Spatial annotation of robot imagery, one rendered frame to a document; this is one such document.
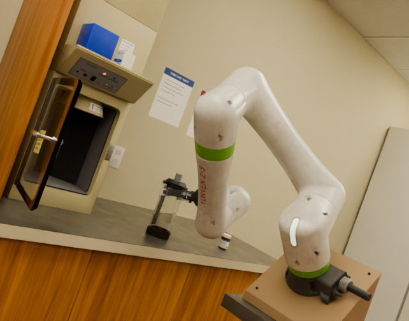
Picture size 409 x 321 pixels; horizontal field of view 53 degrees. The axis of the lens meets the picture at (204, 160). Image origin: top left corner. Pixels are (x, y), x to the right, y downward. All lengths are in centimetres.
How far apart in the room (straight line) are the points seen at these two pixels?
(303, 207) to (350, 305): 30
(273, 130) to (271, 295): 49
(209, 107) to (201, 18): 138
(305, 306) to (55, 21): 115
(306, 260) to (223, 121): 44
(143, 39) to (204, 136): 71
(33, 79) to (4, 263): 57
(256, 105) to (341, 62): 225
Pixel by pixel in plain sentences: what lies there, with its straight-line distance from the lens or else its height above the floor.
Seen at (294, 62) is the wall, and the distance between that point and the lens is 296.
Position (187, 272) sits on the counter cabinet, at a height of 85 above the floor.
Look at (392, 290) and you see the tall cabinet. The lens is 388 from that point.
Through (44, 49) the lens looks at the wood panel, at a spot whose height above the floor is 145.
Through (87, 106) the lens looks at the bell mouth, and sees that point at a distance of 162.
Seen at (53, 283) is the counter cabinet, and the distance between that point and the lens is 145.
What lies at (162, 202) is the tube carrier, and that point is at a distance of 168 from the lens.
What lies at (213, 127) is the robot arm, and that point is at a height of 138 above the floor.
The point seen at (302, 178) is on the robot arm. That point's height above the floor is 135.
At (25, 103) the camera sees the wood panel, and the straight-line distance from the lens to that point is 144.
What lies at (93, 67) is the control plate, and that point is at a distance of 151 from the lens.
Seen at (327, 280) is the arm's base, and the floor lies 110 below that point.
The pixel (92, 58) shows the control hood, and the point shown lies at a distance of 148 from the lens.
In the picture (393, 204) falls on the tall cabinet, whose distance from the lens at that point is 394.
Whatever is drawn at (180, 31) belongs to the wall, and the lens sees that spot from 231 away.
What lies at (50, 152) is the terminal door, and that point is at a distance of 126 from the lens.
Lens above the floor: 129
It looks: level
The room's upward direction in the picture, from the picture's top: 20 degrees clockwise
